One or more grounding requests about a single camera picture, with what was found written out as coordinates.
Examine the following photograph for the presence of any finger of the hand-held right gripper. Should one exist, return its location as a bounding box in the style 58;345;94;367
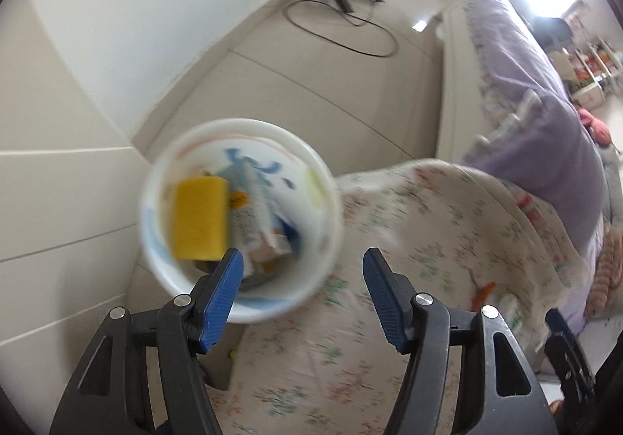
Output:
544;307;598;405

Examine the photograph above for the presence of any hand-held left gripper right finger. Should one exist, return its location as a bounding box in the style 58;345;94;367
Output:
363;247;558;435

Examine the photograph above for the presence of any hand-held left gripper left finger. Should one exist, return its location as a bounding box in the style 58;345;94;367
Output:
49;247;245;435

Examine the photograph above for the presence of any yellow sponge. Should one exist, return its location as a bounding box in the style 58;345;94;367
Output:
171;176;231;263

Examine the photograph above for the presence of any white ceramic bowl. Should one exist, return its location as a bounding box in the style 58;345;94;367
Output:
138;117;346;325

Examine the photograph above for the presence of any small grey printed carton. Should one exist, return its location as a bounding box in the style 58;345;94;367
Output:
229;166;294;262

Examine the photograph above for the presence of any floral printed blanket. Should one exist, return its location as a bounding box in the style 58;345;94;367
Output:
203;157;586;435

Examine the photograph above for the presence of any brown fuzzy pillow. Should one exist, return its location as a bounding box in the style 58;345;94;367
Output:
586;227;622;317

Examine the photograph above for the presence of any grey ruffled pillow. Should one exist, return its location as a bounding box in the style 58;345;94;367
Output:
600;143;623;232

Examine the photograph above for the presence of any white wardrobe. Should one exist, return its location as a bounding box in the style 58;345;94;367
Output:
0;0;148;417

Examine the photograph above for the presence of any purple duvet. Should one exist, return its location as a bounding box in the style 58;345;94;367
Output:
454;0;610;257

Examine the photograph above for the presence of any pink plush toy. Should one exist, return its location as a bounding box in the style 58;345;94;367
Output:
577;107;613;144

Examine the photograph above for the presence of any white shelf unit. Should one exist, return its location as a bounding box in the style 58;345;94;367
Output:
566;38;623;103

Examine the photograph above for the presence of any dark cloth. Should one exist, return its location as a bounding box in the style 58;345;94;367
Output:
532;17;572;51

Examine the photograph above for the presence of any white bed frame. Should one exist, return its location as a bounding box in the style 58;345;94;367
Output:
435;5;484;164

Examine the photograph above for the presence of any black cable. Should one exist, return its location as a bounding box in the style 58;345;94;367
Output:
283;0;401;59

